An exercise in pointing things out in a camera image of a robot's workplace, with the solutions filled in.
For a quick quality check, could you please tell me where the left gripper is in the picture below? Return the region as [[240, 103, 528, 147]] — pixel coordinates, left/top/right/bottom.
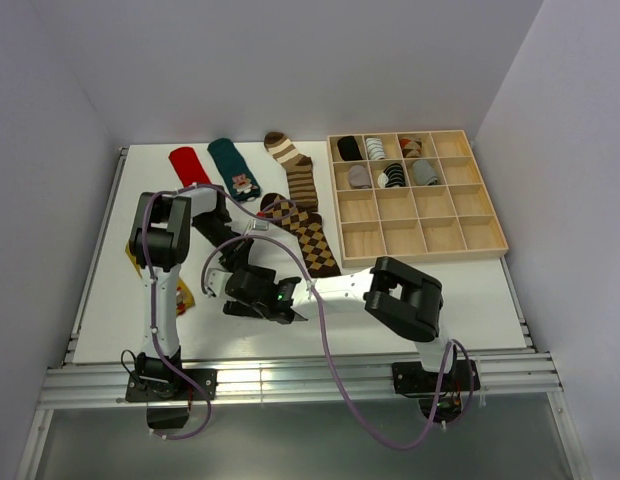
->
[[194, 213, 255, 274]]

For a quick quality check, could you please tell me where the dark brown argyle sock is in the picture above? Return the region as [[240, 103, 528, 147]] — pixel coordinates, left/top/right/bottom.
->
[[260, 193, 341, 279]]

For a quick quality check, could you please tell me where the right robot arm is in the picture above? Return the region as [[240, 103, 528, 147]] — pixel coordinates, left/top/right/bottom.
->
[[206, 256, 458, 390]]

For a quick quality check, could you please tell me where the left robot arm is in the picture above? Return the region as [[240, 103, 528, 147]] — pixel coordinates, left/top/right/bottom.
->
[[128, 183, 252, 399]]

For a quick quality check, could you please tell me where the green bear sock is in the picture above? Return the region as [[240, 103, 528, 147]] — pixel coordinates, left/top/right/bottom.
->
[[207, 138, 261, 202]]

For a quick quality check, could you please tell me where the yellow bear sock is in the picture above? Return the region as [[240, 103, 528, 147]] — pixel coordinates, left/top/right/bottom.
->
[[125, 245, 195, 316]]

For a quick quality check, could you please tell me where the brown striped sock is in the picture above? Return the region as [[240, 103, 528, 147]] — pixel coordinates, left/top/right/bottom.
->
[[263, 131, 319, 212]]

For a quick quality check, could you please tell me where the red sock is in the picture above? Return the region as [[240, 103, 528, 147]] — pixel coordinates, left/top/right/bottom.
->
[[168, 146, 211, 187]]

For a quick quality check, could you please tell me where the rolled beige sock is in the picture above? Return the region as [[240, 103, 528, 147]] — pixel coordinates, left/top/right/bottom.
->
[[347, 164, 372, 189]]

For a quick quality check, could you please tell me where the rolled white striped sock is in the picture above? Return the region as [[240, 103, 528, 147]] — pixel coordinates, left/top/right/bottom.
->
[[365, 137, 386, 161]]

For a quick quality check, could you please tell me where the rolled black white sock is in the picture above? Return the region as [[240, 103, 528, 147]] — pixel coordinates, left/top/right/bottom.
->
[[377, 162, 407, 188]]

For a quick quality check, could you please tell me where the wooden compartment tray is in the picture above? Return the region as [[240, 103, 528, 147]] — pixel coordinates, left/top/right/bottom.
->
[[327, 130, 509, 267]]

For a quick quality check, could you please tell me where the rolled grey sock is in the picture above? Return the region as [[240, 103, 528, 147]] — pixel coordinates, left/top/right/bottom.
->
[[411, 159, 439, 186]]

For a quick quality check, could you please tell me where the rolled orange argyle sock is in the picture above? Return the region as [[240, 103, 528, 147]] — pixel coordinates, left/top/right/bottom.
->
[[398, 136, 423, 158]]

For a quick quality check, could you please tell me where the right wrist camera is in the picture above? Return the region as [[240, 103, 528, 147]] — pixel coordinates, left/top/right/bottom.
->
[[202, 268, 232, 300]]

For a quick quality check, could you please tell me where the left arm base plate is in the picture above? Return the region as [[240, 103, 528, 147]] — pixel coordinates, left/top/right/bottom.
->
[[125, 368, 217, 403]]

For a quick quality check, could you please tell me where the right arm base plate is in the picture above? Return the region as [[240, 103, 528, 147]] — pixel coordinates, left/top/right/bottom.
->
[[391, 360, 481, 396]]

